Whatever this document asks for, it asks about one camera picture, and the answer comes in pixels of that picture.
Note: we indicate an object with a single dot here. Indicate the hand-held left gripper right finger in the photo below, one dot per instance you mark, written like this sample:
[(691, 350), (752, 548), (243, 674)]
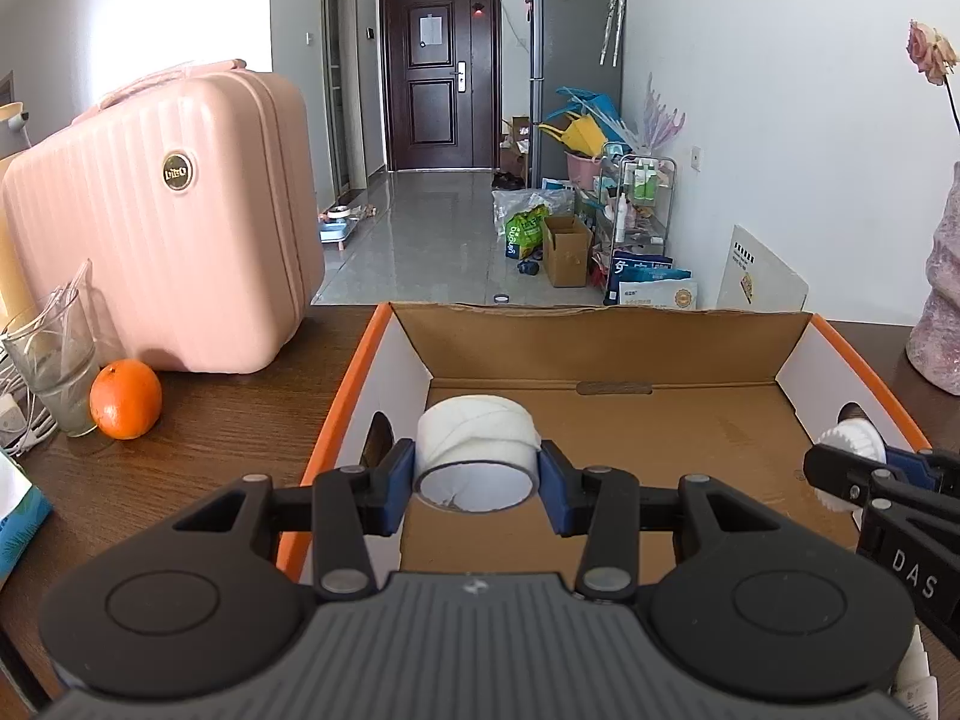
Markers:
[(555, 491)]

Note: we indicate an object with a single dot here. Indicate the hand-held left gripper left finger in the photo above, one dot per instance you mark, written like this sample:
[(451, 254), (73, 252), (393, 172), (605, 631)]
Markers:
[(401, 487)]

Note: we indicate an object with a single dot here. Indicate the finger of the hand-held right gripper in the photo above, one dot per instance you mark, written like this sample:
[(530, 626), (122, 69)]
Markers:
[(836, 469), (919, 463)]

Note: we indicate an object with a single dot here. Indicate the white ribbed plastic wheel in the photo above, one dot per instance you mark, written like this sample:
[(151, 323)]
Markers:
[(855, 439)]

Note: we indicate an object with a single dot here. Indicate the white tape roll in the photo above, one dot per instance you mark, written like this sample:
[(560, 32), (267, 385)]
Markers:
[(480, 427)]

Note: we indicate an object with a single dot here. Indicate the orange-rimmed cardboard box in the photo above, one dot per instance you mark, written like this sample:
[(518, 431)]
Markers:
[(675, 427)]

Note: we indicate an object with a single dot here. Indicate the white paper tag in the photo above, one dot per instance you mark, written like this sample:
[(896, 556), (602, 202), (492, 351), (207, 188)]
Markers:
[(919, 679)]

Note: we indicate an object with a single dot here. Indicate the pink textured vase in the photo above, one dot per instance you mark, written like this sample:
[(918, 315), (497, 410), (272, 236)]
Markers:
[(941, 300)]

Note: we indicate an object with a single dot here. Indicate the white leaning board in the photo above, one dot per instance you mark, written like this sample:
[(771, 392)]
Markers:
[(761, 277)]

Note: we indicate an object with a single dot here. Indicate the blue and white packet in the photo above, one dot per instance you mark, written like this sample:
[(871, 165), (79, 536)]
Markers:
[(652, 286)]

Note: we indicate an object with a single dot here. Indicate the small brown cardboard box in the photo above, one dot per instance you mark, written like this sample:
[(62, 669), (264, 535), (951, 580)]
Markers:
[(568, 255)]

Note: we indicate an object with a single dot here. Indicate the green printed bag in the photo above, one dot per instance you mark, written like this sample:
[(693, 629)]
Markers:
[(525, 234)]

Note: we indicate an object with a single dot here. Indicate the pet bowl stand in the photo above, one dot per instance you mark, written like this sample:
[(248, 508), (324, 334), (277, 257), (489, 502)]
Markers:
[(337, 223)]

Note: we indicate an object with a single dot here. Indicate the orange fruit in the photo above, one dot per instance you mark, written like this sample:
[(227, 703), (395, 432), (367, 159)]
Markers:
[(125, 401)]

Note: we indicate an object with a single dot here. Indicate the clear plastic bag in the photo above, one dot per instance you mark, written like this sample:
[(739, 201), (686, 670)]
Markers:
[(517, 201)]

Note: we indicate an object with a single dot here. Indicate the pink bucket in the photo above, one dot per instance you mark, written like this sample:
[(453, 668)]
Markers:
[(583, 171)]

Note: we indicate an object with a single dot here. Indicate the pink hard-shell suitcase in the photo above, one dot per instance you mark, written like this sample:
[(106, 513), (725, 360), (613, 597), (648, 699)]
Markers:
[(150, 240)]

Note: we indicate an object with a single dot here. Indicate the clear drinking glass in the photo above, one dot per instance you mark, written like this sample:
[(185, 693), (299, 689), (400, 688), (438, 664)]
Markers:
[(64, 382)]

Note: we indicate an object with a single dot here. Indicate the yellow bag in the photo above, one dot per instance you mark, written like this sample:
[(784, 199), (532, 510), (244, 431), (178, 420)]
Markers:
[(581, 136)]

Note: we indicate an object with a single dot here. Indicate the blue tissue packet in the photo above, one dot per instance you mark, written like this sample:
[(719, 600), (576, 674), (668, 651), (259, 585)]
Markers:
[(19, 517)]

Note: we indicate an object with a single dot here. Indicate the lilac plastic hangers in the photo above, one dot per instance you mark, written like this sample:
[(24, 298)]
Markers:
[(661, 120)]

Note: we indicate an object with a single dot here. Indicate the dark brown door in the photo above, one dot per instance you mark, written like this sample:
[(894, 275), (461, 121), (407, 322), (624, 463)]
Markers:
[(439, 90)]

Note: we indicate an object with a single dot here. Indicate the small dried pink rose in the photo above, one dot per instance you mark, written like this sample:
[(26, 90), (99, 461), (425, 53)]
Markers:
[(930, 52)]

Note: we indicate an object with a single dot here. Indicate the grey refrigerator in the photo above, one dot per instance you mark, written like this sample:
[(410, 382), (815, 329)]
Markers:
[(574, 45)]

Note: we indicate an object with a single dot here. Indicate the white folded umbrella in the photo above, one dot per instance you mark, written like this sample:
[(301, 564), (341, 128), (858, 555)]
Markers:
[(613, 15)]

